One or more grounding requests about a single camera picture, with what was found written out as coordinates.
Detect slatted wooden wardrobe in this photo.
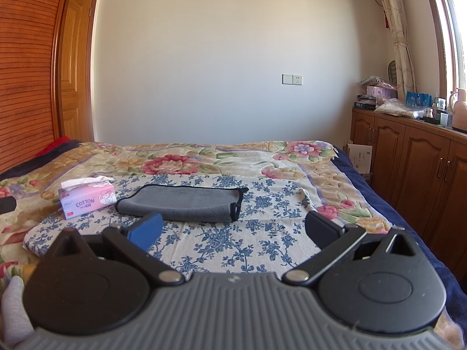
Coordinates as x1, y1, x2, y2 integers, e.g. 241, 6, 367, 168
0, 0, 77, 176

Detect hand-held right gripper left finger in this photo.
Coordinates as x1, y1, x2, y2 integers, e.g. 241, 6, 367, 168
49, 213, 187, 287

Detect pale pink thermos jug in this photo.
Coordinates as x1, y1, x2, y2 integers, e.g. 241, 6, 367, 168
448, 87, 467, 132

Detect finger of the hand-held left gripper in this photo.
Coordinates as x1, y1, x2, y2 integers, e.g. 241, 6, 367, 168
0, 196, 18, 215

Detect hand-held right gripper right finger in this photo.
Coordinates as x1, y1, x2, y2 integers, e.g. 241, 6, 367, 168
282, 211, 426, 287

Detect cardboard box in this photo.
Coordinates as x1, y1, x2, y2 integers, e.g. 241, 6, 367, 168
344, 142, 374, 186

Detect wooden cabinet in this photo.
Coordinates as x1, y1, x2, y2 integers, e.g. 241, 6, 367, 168
350, 106, 467, 275

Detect pink box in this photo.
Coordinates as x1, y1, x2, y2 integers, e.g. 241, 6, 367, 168
366, 85, 398, 99

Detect woven hand fan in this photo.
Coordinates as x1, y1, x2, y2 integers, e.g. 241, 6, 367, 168
386, 60, 399, 87

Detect wooden door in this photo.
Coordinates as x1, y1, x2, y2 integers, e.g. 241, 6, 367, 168
58, 0, 99, 144

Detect beige patterned curtain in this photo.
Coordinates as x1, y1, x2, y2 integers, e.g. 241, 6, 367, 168
372, 0, 419, 97

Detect white grey cloth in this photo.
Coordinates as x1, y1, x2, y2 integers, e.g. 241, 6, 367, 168
0, 276, 36, 349

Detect clear bag with beige cloth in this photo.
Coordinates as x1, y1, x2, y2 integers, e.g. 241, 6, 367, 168
374, 98, 428, 118

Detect blue printed boxes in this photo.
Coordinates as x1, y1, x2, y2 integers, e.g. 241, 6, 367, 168
406, 91, 432, 106

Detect clear bag of small things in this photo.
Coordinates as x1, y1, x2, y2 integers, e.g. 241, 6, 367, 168
359, 75, 397, 89

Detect colourful floral blanket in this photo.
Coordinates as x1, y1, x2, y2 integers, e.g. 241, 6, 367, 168
0, 139, 467, 350

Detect white blue floral cloth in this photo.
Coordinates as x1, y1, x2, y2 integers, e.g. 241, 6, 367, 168
22, 173, 319, 276

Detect purple and grey two-sided towel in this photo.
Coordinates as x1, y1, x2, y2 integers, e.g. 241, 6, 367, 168
115, 185, 250, 224

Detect pink tissue pack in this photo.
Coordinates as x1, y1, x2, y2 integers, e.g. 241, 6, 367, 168
58, 176, 117, 221

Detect red cloth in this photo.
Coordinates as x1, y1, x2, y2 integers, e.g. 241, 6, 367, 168
36, 136, 72, 154

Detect wooden window frame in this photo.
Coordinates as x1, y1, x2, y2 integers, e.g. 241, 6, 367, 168
419, 0, 467, 100

